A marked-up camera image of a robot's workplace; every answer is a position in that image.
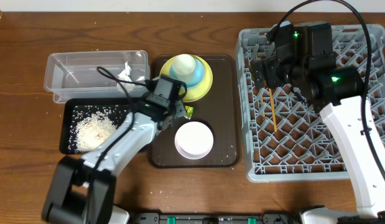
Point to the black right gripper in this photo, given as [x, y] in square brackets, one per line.
[257, 68]

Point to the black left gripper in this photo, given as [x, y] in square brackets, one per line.
[175, 111]

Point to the green snack wrapper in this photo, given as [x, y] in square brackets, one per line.
[189, 112]

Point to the white tissue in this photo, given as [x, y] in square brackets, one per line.
[124, 76]

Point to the white pink bowl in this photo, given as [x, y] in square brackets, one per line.
[194, 140]

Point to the cream plastic cup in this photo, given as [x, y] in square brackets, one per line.
[183, 65]

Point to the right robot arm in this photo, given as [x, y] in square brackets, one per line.
[336, 93]

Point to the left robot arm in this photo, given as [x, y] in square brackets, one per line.
[82, 190]

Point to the grey dishwasher rack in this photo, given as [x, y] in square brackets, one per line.
[302, 148]

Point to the yellow plate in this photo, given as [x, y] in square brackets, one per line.
[199, 91]

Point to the clear plastic bin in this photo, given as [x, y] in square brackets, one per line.
[74, 74]

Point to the light blue bowl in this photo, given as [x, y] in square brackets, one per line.
[192, 79]

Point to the brown serving tray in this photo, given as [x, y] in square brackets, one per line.
[218, 110]

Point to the pile of rice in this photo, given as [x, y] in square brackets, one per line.
[93, 131]

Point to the black tray bin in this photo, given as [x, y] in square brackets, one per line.
[78, 109]

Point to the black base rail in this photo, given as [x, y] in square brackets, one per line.
[156, 218]

